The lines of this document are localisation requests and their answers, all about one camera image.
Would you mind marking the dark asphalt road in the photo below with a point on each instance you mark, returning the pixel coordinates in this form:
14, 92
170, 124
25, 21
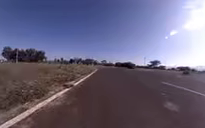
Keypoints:
123, 103

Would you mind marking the lone flat-topped tree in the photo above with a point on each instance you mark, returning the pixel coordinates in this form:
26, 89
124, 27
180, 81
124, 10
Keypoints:
154, 63

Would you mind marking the white painted edge line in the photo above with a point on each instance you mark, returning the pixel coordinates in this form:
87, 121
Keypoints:
46, 101

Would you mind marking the row of trees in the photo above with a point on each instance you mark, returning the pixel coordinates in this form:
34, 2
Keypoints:
23, 55

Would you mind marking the pale concrete kerb strip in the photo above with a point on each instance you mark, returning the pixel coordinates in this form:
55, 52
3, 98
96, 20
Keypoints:
30, 106

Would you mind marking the dry grass field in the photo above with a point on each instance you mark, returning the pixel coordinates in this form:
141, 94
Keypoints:
20, 83

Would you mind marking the white dashed lane line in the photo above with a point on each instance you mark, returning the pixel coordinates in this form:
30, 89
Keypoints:
188, 89

